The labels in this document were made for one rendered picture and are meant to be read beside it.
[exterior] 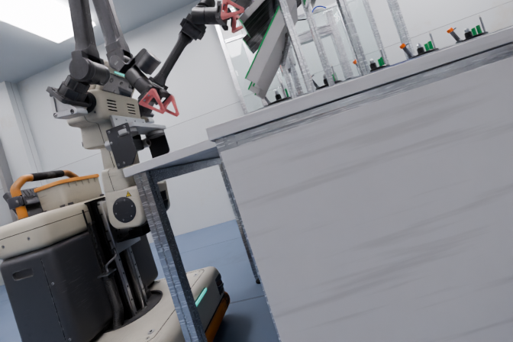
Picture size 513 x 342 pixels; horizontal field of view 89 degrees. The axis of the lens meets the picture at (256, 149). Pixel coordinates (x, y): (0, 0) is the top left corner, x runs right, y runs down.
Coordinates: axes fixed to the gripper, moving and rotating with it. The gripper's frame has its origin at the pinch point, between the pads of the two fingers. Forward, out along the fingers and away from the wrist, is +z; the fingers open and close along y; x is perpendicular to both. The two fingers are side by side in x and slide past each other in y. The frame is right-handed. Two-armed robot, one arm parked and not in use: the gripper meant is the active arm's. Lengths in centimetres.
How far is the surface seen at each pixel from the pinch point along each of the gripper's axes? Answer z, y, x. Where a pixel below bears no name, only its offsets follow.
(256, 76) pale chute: 8.7, -9.3, 22.8
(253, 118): 15, -37, 38
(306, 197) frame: 28, -35, 53
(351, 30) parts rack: 35.9, -9.1, 7.4
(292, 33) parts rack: 18.8, -11.7, 9.8
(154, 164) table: -18, -20, 54
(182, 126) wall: -154, 256, 43
